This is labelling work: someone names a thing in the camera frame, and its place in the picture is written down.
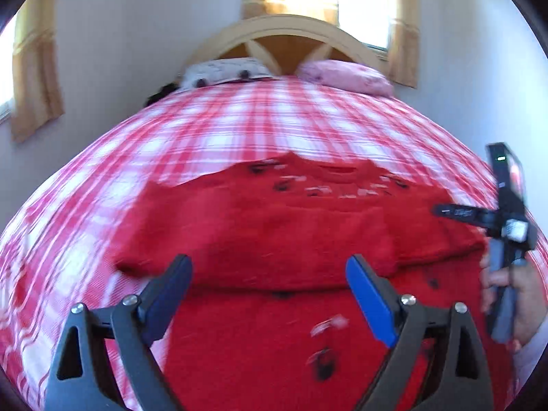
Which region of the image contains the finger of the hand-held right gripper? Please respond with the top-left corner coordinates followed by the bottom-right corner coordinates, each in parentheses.
top-left (432, 203), bottom-right (497, 228)

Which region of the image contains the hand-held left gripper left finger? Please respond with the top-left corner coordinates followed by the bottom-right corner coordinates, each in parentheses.
top-left (44, 254), bottom-right (194, 411)

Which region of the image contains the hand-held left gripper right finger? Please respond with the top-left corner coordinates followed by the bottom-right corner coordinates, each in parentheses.
top-left (345, 254), bottom-right (494, 411)

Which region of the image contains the red knitted sweater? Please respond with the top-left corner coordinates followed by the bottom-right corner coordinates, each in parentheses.
top-left (113, 152), bottom-right (514, 411)

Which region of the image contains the person's right hand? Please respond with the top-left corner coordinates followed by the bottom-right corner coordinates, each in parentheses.
top-left (478, 253), bottom-right (548, 352)

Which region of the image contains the pink pillow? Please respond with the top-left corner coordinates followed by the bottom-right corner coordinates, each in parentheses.
top-left (297, 61), bottom-right (395, 97)

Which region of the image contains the red plaid bedsheet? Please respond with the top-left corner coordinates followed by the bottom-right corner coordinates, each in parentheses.
top-left (0, 75), bottom-right (548, 411)

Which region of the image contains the dark cloth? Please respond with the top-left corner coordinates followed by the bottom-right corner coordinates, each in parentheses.
top-left (143, 81), bottom-right (180, 108)

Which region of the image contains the bright window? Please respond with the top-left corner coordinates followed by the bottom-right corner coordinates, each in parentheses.
top-left (265, 0), bottom-right (392, 51)

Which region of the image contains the white patterned pillow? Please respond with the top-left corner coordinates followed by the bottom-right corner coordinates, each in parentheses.
top-left (177, 58), bottom-right (272, 92)

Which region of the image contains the cream wooden headboard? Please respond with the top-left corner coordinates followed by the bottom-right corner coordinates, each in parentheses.
top-left (186, 14), bottom-right (390, 78)

